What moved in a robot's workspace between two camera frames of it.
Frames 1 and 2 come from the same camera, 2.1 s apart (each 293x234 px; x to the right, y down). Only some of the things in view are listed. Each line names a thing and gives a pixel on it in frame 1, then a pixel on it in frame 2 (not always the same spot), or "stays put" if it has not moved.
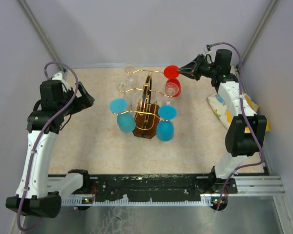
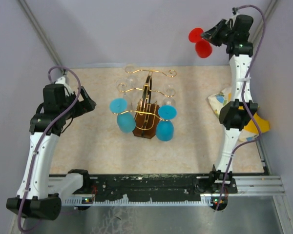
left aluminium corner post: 40,31 stays put
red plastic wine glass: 173,84 → 203,47
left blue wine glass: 126,122 stays put
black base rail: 142,186 stays put
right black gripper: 190,70 → 210,34
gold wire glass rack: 147,114 stays put
